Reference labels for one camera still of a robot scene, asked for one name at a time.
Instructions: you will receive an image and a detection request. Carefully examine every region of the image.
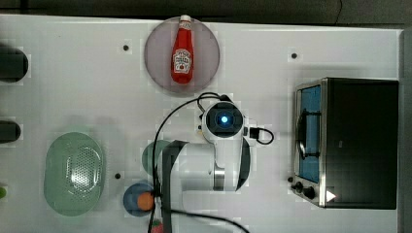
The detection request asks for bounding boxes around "green perforated colander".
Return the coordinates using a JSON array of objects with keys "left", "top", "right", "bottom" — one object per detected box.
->
[{"left": 44, "top": 132, "right": 105, "bottom": 216}]

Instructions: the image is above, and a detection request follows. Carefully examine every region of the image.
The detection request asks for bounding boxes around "green cup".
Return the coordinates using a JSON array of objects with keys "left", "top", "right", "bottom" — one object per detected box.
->
[{"left": 142, "top": 140, "right": 170, "bottom": 176}]

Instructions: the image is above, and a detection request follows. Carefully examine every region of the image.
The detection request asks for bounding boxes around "black round pot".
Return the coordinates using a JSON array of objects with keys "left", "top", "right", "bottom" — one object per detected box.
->
[{"left": 0, "top": 120, "right": 21, "bottom": 144}]

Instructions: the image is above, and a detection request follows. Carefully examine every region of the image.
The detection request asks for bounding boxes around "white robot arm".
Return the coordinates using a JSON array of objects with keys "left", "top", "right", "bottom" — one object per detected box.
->
[{"left": 157, "top": 101, "right": 251, "bottom": 233}]

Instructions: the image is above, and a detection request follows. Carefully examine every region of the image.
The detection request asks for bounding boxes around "large dark steel pot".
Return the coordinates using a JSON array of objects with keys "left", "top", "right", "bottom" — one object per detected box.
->
[{"left": 0, "top": 47, "right": 29, "bottom": 83}]

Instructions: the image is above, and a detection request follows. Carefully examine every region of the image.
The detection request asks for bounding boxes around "blue bowl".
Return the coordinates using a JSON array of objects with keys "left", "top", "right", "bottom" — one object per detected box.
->
[{"left": 122, "top": 182, "right": 154, "bottom": 216}]

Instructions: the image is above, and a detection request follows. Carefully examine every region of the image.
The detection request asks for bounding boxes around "silver black toaster oven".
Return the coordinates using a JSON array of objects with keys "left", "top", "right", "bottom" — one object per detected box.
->
[{"left": 289, "top": 78, "right": 399, "bottom": 210}]

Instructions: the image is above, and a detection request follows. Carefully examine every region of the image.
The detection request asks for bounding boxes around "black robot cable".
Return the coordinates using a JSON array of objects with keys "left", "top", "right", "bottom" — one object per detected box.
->
[{"left": 147, "top": 91, "right": 275, "bottom": 233}]

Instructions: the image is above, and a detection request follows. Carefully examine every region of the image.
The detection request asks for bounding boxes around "red ketchup bottle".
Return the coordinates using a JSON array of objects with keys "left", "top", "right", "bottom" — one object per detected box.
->
[{"left": 171, "top": 15, "right": 194, "bottom": 84}]

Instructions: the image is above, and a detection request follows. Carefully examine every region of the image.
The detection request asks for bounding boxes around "red toy strawberry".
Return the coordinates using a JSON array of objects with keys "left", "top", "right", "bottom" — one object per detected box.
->
[{"left": 151, "top": 219, "right": 163, "bottom": 233}]

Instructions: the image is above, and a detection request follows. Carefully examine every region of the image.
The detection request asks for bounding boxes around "orange ball fruit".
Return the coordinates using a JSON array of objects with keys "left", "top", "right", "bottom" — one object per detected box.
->
[{"left": 137, "top": 192, "right": 155, "bottom": 212}]

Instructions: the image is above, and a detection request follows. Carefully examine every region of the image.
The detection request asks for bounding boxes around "grey round plate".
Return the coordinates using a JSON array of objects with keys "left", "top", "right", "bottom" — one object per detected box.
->
[{"left": 144, "top": 17, "right": 221, "bottom": 95}]

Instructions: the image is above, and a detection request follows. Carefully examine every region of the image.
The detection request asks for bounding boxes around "green toy pear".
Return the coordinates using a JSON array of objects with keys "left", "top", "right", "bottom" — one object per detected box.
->
[{"left": 0, "top": 186, "right": 7, "bottom": 199}]

